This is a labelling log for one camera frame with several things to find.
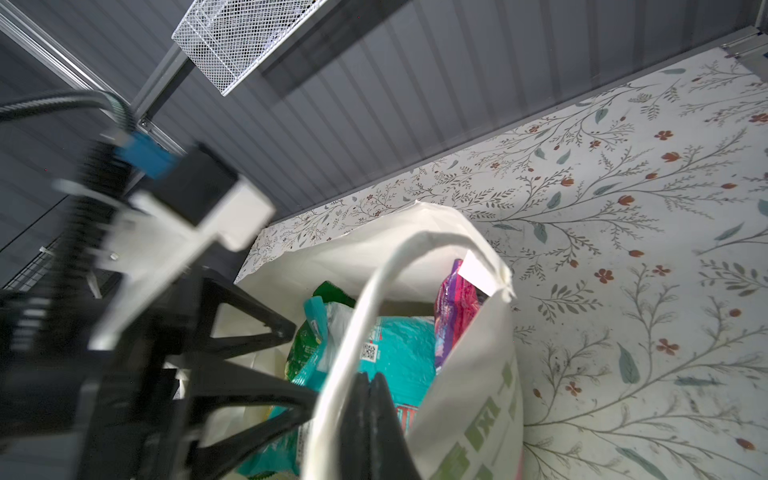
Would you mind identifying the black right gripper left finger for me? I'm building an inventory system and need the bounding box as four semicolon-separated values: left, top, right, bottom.
338;373;373;480

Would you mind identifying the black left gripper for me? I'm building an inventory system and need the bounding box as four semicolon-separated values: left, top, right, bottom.
1;270;318;479

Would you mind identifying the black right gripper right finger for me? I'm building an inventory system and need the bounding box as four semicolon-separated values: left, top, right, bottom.
368;373;421;480

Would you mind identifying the white illustrated paper bag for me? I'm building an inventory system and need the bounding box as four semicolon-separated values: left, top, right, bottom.
239;202;523;479

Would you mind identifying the teal candy bag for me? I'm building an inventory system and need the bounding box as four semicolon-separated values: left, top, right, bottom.
237;296;436;479

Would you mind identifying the lime Fox's candy bag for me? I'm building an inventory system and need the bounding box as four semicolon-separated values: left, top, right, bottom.
285;281;356;381

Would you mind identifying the purple Fox's candy bag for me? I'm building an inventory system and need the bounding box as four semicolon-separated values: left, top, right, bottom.
434;259;488;371

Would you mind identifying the black corrugated cable conduit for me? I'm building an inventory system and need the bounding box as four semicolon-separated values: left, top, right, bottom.
0;89;136;130

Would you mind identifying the white wire mesh basket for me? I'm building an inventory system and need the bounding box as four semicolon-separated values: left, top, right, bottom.
172;1;334;96

